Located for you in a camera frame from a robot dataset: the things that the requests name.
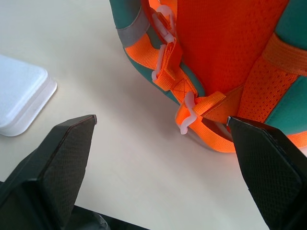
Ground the orange and teal backpack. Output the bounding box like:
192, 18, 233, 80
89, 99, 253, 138
109, 0, 307, 154

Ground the white plastic box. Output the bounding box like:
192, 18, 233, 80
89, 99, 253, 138
0, 54, 58, 137

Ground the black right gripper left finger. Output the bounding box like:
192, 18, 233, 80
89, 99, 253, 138
0, 114, 97, 230

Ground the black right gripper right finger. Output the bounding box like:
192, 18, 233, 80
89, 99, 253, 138
226, 115, 307, 230

